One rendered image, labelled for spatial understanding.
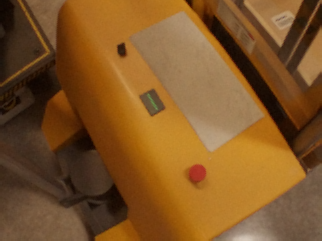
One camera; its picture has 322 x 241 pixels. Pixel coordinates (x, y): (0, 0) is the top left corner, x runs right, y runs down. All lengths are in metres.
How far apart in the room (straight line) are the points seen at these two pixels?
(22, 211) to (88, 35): 1.11
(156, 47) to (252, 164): 0.38
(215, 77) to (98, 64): 0.30
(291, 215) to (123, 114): 1.16
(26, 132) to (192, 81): 1.22
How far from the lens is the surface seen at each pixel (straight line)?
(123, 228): 1.33
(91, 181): 1.29
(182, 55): 0.92
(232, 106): 0.87
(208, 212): 0.80
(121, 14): 1.01
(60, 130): 1.48
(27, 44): 1.77
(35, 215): 1.81
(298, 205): 1.82
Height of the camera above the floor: 1.68
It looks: 68 degrees down
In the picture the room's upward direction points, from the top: 2 degrees counter-clockwise
